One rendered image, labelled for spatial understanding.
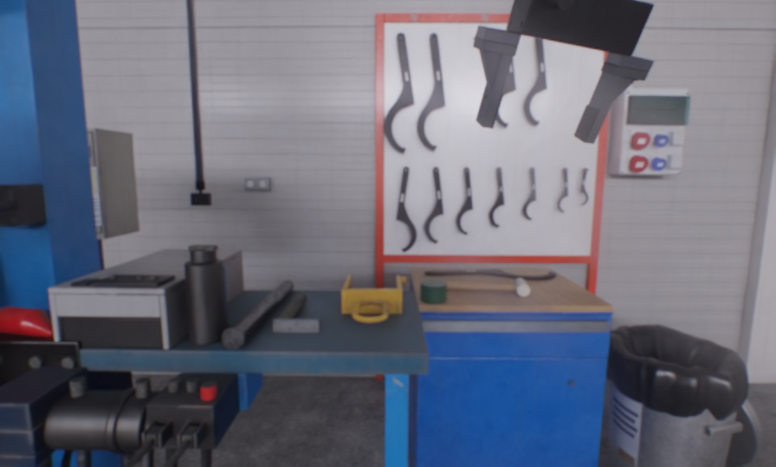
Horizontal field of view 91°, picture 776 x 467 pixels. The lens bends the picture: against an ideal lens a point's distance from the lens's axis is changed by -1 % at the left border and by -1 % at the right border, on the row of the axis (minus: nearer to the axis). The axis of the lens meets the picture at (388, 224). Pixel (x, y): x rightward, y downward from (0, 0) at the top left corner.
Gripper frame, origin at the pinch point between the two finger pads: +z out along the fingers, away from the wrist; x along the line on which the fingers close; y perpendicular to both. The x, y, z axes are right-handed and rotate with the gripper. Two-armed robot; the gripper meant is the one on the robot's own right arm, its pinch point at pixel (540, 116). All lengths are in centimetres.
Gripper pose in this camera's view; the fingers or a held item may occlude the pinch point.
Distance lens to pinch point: 51.4
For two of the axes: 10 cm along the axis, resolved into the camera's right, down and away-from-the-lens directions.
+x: 9.8, 1.0, 1.6
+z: -1.7, 8.5, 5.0
